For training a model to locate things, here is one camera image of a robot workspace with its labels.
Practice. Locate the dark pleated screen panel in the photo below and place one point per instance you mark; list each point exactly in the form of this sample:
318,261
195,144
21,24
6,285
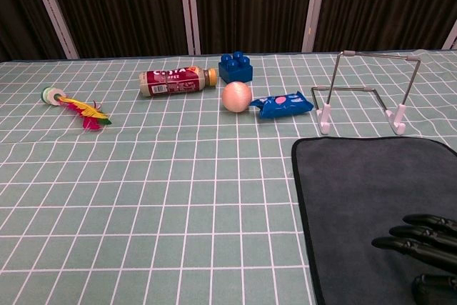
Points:
253,5
121,8
18,8
385,5

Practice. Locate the colourful feather shuttlecock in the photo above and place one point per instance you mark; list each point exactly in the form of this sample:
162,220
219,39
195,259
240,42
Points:
85,110

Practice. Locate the black and blue cloth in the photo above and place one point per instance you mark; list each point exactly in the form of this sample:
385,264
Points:
357,194

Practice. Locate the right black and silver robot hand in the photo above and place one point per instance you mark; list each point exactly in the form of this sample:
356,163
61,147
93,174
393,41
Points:
428,248

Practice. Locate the green grid tablecloth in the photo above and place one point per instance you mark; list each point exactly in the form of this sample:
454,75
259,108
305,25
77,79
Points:
143,194

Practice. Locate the white screen frame post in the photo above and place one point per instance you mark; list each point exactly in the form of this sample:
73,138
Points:
451,39
314,8
53,8
188,8

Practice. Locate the red Costa coffee bottle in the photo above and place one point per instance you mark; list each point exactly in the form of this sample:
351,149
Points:
171,81

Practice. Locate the pink ball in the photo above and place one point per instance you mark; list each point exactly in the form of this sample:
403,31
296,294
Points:
236,97

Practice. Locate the blue building block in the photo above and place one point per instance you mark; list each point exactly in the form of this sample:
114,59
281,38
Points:
235,71

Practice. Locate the blue snack packet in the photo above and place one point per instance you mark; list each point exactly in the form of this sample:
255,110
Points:
282,105

